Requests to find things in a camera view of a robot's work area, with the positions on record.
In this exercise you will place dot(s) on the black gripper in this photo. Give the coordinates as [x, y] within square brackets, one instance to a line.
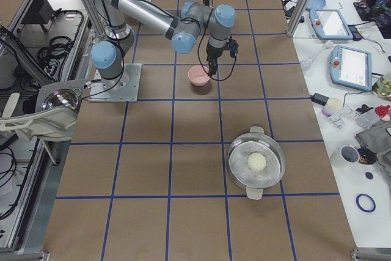
[213, 52]

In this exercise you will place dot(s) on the pink bowl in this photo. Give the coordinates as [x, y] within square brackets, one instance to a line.
[198, 76]

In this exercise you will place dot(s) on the light blue plate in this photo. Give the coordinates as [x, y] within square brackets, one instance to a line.
[315, 4]

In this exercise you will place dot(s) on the steel steamer pot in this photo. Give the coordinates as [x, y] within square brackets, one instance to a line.
[255, 182]

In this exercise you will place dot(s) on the white steamed bun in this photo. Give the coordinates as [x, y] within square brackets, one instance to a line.
[256, 161]

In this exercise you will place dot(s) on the teach pendant far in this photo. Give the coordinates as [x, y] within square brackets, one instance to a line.
[329, 25]

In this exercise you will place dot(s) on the teach pendant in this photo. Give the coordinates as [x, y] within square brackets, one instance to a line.
[329, 25]
[351, 67]

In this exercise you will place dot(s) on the teach pendant near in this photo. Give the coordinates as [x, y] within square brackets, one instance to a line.
[351, 67]

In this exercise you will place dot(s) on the glass pot lid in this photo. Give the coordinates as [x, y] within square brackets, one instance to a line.
[61, 97]

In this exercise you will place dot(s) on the white mug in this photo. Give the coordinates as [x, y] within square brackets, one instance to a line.
[344, 156]

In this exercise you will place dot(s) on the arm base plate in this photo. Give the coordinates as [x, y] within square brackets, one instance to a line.
[124, 88]

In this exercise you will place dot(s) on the aluminium frame post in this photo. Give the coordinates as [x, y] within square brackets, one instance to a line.
[302, 1]

